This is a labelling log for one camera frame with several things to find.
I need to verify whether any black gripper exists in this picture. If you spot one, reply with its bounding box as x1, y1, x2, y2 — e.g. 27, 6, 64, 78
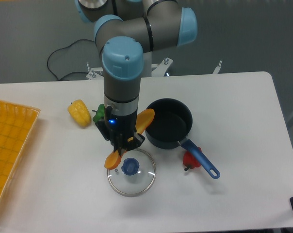
95, 106, 145, 155

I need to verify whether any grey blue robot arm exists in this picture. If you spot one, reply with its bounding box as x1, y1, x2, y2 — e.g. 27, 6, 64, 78
75, 0, 198, 154

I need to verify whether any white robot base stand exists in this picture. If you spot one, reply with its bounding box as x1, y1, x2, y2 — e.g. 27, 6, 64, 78
86, 52, 174, 80

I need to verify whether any dark blue pot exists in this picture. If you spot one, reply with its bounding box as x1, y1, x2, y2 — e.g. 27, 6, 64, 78
146, 98, 220, 179

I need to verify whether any glass lid blue knob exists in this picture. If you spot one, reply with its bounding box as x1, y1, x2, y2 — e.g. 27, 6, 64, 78
107, 149, 156, 197

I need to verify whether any green bell pepper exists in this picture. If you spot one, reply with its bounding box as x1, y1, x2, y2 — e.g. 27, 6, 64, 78
92, 104, 105, 123

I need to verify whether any yellow bell pepper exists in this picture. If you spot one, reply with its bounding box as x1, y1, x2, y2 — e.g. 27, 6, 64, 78
67, 100, 91, 127

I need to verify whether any red bell pepper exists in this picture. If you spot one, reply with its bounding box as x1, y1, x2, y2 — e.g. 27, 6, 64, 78
182, 151, 201, 171

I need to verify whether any yellow woven basket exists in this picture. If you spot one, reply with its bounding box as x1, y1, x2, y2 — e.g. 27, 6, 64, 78
0, 100, 40, 202

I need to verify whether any black cable on floor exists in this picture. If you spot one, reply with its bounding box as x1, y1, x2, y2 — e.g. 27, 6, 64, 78
47, 39, 98, 81

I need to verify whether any white bracket behind table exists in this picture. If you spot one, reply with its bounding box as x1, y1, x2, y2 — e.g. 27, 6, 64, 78
213, 60, 222, 74

